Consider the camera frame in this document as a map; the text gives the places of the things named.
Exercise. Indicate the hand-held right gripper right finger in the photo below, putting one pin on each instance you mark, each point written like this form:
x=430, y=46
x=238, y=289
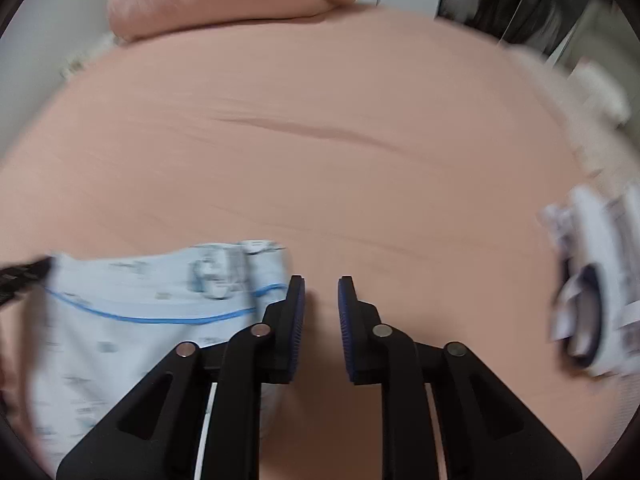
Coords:
x=350, y=330

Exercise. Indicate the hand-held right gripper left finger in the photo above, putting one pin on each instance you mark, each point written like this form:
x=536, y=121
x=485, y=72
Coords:
x=292, y=330

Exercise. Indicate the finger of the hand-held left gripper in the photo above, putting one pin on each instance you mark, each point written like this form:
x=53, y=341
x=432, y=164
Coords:
x=25, y=275

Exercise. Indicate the light blue cartoon-print garment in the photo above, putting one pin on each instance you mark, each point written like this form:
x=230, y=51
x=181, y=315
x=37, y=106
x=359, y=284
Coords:
x=135, y=290

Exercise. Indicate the pile of pale clothes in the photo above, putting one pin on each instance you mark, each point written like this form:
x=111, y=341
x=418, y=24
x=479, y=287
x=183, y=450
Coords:
x=82, y=57

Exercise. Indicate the open closet with hanging clothes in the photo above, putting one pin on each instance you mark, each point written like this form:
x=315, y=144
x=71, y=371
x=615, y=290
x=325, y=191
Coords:
x=505, y=0

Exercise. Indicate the white folded garment navy trim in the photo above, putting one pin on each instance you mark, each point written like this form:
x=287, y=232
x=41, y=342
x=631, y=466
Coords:
x=600, y=320

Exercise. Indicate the white plush toy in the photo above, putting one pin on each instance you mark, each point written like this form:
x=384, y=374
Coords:
x=600, y=92

